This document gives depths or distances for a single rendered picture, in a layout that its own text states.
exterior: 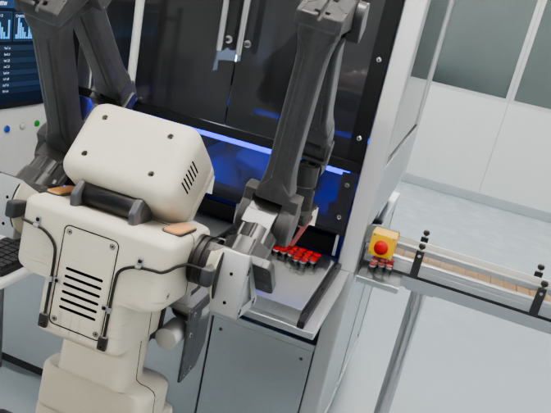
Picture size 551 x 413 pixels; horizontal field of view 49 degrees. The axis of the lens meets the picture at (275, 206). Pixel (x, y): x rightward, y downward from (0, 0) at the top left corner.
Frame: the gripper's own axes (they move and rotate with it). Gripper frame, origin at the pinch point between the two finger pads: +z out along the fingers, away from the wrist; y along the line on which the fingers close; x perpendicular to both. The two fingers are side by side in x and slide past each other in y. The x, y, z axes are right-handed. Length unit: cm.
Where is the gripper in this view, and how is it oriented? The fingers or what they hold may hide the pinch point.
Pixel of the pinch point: (291, 242)
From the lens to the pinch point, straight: 142.4
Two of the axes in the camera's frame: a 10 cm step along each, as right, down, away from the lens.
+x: -9.3, -2.8, 2.5
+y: 3.3, -2.8, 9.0
